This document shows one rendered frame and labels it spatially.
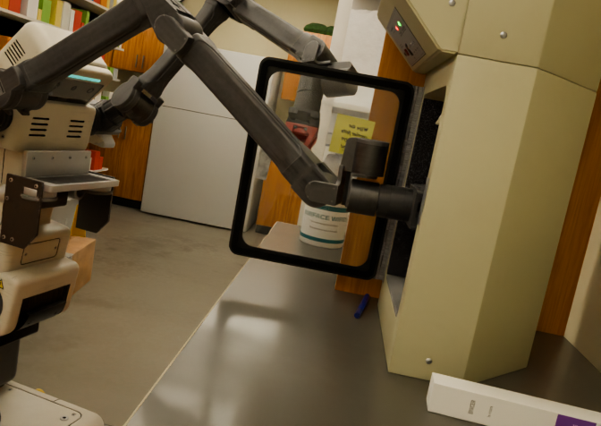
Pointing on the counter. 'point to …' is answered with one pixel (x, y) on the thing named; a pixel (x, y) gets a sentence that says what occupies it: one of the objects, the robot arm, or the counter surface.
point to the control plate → (404, 38)
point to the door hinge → (402, 177)
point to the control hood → (427, 12)
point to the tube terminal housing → (497, 176)
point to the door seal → (386, 181)
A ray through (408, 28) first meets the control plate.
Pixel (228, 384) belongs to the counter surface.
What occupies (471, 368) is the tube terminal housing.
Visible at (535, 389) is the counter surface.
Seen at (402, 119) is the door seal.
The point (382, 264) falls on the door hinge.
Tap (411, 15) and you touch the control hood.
